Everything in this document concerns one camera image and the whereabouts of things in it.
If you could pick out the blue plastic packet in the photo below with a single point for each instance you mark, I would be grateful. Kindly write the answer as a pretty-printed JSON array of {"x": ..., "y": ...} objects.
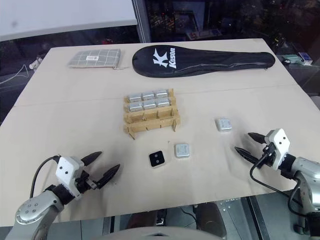
[{"x": 305, "y": 56}]

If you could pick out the grey metal post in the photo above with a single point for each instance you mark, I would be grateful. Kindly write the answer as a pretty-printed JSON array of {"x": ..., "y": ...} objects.
[{"x": 141, "y": 20}]

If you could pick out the white plug connector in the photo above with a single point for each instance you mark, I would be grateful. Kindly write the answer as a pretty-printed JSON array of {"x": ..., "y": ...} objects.
[{"x": 35, "y": 63}]

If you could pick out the white board panel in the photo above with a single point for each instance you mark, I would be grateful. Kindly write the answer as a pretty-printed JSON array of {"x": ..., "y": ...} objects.
[{"x": 62, "y": 17}]

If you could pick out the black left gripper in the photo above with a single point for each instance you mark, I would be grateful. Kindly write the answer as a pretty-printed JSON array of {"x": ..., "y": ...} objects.
[{"x": 83, "y": 182}]

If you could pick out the dark rounded shape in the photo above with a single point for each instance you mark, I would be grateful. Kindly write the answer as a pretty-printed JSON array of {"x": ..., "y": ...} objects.
[{"x": 207, "y": 217}]

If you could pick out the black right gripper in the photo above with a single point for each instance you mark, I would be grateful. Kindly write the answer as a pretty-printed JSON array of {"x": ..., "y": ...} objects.
[{"x": 268, "y": 153}]

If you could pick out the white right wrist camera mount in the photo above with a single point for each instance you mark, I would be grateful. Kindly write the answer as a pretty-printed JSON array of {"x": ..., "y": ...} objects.
[{"x": 278, "y": 140}]

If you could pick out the grey rounded robot body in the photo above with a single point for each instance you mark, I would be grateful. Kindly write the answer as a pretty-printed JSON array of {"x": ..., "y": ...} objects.
[{"x": 165, "y": 235}]

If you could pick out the black Kason racket bag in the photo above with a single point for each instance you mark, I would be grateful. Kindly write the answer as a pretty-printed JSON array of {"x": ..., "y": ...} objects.
[{"x": 200, "y": 60}]

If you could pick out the wooden rack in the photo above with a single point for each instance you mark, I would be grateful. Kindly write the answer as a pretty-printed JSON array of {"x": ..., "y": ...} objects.
[{"x": 150, "y": 127}]

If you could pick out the beige paper table cover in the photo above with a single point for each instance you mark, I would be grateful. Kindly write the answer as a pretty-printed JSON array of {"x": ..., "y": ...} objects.
[{"x": 75, "y": 125}]

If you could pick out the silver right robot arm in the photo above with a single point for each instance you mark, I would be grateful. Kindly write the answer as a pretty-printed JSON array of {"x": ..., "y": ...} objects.
[{"x": 307, "y": 170}]

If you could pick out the grey checked fabric pouch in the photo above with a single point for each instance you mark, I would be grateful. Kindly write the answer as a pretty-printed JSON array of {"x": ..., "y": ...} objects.
[{"x": 100, "y": 58}]

